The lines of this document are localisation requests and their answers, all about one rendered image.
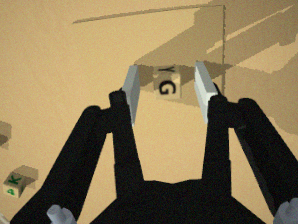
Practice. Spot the cream letter g block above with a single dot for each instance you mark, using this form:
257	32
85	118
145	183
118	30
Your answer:
167	82

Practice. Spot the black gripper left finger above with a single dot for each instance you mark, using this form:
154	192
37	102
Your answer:
61	198

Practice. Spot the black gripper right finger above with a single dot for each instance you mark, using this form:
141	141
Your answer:
272	162

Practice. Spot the white block with green letter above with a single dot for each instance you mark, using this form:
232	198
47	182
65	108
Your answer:
14	185

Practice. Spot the tan flat mat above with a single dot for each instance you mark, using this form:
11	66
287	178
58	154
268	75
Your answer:
108	46

